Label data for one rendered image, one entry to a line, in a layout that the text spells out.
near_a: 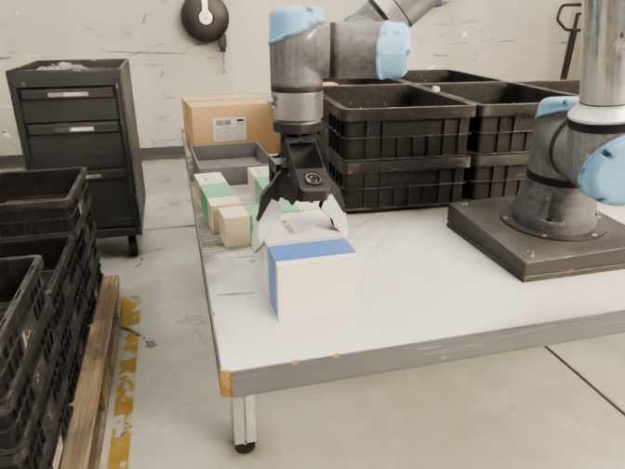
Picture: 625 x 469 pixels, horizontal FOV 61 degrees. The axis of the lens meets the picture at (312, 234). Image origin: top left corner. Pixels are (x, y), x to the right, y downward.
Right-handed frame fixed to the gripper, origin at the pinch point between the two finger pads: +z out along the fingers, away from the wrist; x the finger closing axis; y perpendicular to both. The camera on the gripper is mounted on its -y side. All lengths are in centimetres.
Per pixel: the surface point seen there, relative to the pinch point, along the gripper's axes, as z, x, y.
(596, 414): 76, -97, 25
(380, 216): 6.2, -24.6, 26.5
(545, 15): -35, -328, 375
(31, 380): 34, 50, 26
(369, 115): -15.4, -21.6, 27.8
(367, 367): 8.7, -3.8, -20.0
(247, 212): 0.2, 5.3, 20.2
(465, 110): -16, -42, 26
